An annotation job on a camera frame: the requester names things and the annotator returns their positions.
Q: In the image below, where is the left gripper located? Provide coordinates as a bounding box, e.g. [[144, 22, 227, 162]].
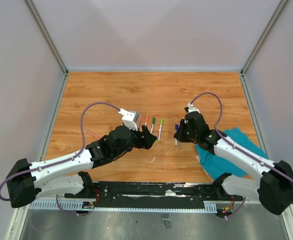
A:
[[113, 122, 157, 158]]

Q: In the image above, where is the light green pen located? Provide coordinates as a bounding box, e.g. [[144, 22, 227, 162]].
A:
[[157, 118, 164, 142]]

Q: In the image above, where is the white pen green tip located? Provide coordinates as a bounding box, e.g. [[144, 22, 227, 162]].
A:
[[150, 117, 156, 134]]

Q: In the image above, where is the orange pen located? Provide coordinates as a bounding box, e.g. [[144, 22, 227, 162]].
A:
[[144, 114, 149, 126]]

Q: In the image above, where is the purple pen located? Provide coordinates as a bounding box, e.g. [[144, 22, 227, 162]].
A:
[[137, 115, 142, 126]]

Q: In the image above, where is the pink pen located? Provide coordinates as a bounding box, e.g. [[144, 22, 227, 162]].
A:
[[85, 129, 100, 140]]

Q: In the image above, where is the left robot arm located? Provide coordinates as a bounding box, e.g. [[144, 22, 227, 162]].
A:
[[6, 125, 157, 208]]

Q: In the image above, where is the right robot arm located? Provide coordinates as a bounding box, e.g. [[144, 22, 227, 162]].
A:
[[174, 110, 293, 215]]

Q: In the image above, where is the teal cloth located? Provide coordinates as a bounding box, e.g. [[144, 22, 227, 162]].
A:
[[195, 127, 272, 181]]

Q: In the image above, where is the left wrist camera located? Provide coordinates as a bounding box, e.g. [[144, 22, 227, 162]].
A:
[[118, 108, 140, 131]]

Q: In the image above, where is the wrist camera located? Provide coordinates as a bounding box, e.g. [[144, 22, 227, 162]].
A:
[[184, 102, 200, 114], [118, 108, 140, 131]]

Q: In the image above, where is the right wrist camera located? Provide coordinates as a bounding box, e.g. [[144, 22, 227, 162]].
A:
[[184, 102, 200, 114]]

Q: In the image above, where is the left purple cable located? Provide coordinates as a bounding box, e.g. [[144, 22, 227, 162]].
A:
[[0, 101, 121, 202]]

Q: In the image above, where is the purple cable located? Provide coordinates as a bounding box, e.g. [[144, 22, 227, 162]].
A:
[[188, 91, 293, 221], [0, 101, 121, 202]]

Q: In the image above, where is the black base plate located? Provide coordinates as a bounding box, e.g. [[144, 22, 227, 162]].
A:
[[81, 180, 245, 210]]

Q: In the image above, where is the white cable duct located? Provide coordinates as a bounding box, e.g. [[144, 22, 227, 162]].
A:
[[29, 197, 218, 214]]

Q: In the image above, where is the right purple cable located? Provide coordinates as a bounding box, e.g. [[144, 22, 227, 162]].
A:
[[188, 91, 293, 221]]

